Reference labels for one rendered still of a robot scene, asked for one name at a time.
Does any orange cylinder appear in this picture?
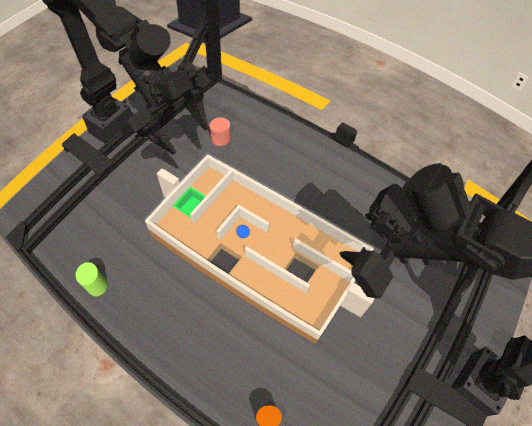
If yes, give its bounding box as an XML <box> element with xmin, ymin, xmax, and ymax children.
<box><xmin>256</xmin><ymin>406</ymin><xmax>282</xmax><ymax>426</ymax></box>

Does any lime green cylinder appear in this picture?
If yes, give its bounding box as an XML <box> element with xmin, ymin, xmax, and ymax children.
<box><xmin>76</xmin><ymin>263</ymin><xmax>107</xmax><ymax>296</ymax></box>

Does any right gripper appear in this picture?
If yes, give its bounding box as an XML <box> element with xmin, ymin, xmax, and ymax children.
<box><xmin>121</xmin><ymin>64</ymin><xmax>211</xmax><ymax>155</ymax></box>

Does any salmon pink cylinder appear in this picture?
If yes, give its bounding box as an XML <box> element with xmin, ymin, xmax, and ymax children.
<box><xmin>210</xmin><ymin>118</ymin><xmax>231</xmax><ymax>146</ymax></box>

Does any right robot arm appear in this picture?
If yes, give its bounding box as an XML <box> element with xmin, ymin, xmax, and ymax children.
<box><xmin>42</xmin><ymin>0</ymin><xmax>198</xmax><ymax>122</ymax></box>

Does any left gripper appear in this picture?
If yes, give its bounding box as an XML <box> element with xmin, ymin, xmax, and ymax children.
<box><xmin>339</xmin><ymin>218</ymin><xmax>434</xmax><ymax>298</ymax></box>

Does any wooden maze board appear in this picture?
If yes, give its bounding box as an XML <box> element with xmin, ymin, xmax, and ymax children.
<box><xmin>145</xmin><ymin>153</ymin><xmax>374</xmax><ymax>344</ymax></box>

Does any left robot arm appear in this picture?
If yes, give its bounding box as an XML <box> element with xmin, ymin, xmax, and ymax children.
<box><xmin>369</xmin><ymin>163</ymin><xmax>532</xmax><ymax>401</ymax></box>

